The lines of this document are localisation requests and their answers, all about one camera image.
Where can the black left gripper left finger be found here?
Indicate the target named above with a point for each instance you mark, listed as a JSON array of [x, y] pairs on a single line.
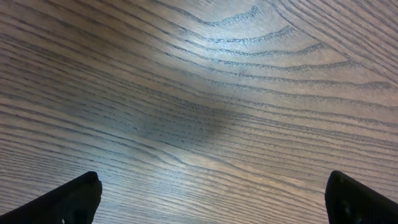
[[75, 202]]

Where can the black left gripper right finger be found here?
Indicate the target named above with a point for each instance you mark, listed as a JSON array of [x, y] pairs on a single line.
[[351, 202]]

